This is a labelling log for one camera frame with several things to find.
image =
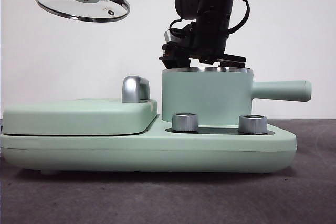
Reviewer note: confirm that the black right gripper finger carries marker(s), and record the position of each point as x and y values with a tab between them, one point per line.
232	65
176	64

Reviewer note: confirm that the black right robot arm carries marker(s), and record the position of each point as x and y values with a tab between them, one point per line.
212	24

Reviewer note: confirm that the mint green hinged griddle lid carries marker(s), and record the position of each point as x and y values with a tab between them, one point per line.
65	119

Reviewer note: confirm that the silver control knob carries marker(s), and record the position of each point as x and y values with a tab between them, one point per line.
183	123
252	125

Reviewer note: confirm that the mint green breakfast machine base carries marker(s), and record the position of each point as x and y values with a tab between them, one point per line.
78	153

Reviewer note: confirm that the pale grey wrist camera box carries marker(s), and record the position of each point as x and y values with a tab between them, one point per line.
168	36

